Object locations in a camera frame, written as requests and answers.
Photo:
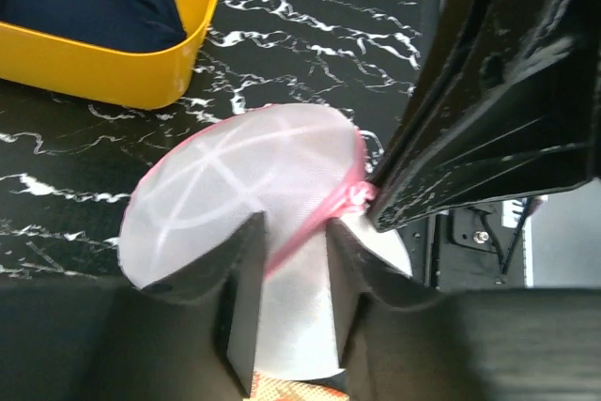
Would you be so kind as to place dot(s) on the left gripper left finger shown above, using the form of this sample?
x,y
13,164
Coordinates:
x,y
190,336

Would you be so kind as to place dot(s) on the white mesh laundry bag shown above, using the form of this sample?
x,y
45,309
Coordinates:
x,y
300,164

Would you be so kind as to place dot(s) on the yellow plastic basket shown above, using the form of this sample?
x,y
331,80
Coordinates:
x,y
145,81

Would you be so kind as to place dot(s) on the navy blue bra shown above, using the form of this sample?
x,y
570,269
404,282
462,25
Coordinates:
x,y
133,26

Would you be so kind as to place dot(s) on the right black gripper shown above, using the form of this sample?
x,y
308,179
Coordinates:
x,y
594,67

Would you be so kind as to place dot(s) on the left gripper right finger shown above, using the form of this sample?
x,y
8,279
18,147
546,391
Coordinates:
x,y
400,340

